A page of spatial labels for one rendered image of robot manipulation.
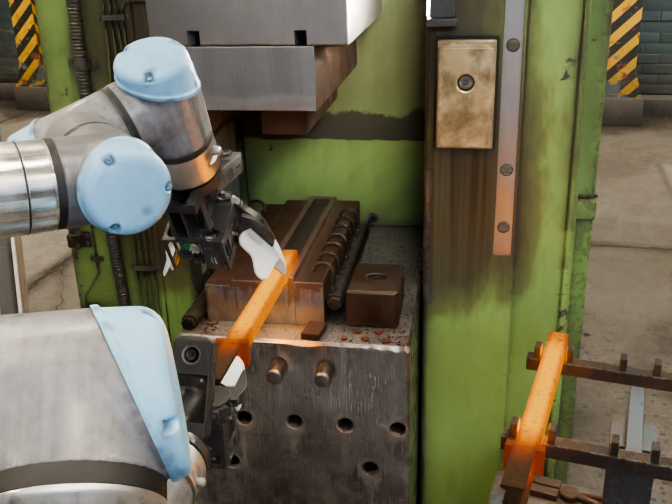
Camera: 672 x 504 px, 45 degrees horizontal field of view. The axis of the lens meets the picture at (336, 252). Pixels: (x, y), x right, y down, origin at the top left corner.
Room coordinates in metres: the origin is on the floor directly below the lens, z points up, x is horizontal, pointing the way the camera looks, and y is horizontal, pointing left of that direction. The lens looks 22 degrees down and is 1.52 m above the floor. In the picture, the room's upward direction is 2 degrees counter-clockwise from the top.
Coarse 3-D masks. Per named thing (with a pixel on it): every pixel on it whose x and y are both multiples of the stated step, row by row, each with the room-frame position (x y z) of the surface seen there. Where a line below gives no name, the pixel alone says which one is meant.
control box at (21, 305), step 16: (0, 240) 1.18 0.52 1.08; (16, 240) 1.20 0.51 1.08; (0, 256) 1.17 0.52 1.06; (16, 256) 1.17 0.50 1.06; (0, 272) 1.15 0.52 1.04; (16, 272) 1.16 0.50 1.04; (0, 288) 1.14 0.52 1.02; (16, 288) 1.15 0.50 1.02; (0, 304) 1.13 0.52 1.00; (16, 304) 1.13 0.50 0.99
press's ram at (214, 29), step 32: (160, 0) 1.23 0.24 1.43; (192, 0) 1.22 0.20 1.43; (224, 0) 1.21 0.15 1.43; (256, 0) 1.20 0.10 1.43; (288, 0) 1.19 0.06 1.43; (320, 0) 1.18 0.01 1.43; (352, 0) 1.22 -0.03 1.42; (160, 32) 1.23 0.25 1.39; (192, 32) 1.24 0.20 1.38; (224, 32) 1.21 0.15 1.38; (256, 32) 1.20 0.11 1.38; (288, 32) 1.19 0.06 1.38; (320, 32) 1.18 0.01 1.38; (352, 32) 1.21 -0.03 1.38
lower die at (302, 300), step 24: (264, 216) 1.55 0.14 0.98; (288, 216) 1.52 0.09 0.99; (336, 216) 1.51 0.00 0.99; (288, 240) 1.36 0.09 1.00; (312, 240) 1.36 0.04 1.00; (336, 240) 1.37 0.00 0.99; (240, 264) 1.30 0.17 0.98; (312, 264) 1.26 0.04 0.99; (216, 288) 1.22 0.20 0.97; (240, 288) 1.21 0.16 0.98; (288, 288) 1.20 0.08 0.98; (312, 288) 1.19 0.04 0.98; (216, 312) 1.22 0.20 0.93; (240, 312) 1.21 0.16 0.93; (288, 312) 1.20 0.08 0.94; (312, 312) 1.19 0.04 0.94
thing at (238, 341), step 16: (288, 256) 1.26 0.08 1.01; (272, 272) 1.19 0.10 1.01; (288, 272) 1.22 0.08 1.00; (272, 288) 1.13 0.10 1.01; (256, 304) 1.07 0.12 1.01; (272, 304) 1.11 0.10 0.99; (240, 320) 1.02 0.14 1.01; (256, 320) 1.02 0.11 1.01; (240, 336) 0.97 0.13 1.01; (224, 352) 0.92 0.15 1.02; (240, 352) 0.94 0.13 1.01; (224, 368) 0.88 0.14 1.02
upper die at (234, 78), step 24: (192, 48) 1.22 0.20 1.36; (216, 48) 1.21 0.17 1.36; (240, 48) 1.21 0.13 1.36; (264, 48) 1.20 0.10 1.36; (288, 48) 1.19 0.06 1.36; (312, 48) 1.19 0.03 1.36; (336, 48) 1.37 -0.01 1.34; (216, 72) 1.21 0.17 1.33; (240, 72) 1.21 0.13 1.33; (264, 72) 1.20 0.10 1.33; (288, 72) 1.19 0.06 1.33; (312, 72) 1.19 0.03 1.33; (336, 72) 1.36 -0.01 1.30; (216, 96) 1.21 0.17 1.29; (240, 96) 1.21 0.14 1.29; (264, 96) 1.20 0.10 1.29; (288, 96) 1.19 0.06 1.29; (312, 96) 1.19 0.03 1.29
